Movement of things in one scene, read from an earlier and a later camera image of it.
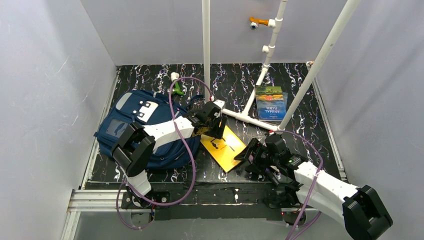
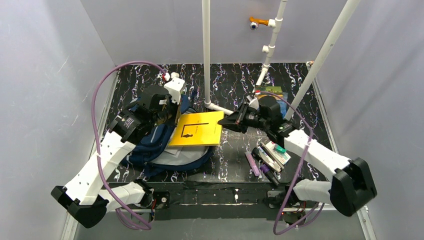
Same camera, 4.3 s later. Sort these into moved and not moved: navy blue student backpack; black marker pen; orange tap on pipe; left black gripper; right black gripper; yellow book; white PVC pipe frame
Moved: right black gripper; left black gripper; yellow book; navy blue student backpack
Not moved: orange tap on pipe; black marker pen; white PVC pipe frame
